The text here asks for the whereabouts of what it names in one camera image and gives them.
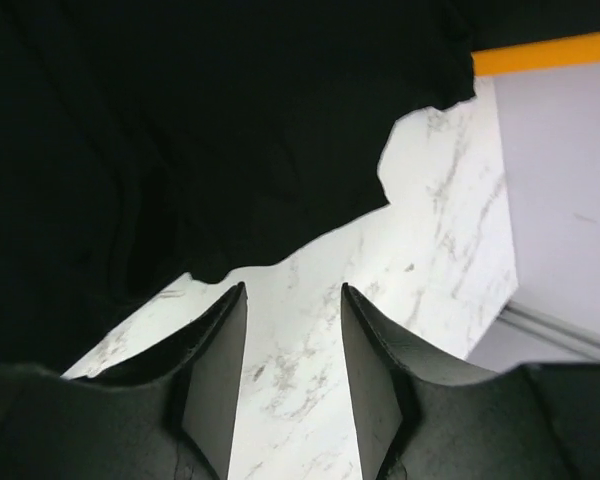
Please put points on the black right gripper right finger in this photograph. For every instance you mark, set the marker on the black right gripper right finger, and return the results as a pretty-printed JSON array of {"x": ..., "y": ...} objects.
[{"x": 421, "y": 413}]

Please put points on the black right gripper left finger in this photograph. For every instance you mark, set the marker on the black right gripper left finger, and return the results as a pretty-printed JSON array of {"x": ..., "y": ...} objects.
[{"x": 166, "y": 413}]

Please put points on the black t-shirt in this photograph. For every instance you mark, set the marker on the black t-shirt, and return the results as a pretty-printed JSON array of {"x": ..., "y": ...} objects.
[{"x": 143, "y": 140}]

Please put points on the black and orange file folder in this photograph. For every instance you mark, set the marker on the black and orange file folder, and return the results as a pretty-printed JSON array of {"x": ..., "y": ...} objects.
[{"x": 564, "y": 52}]

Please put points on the aluminium frame rail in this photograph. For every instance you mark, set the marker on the aluminium frame rail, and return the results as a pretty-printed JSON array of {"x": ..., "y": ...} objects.
[{"x": 552, "y": 330}]

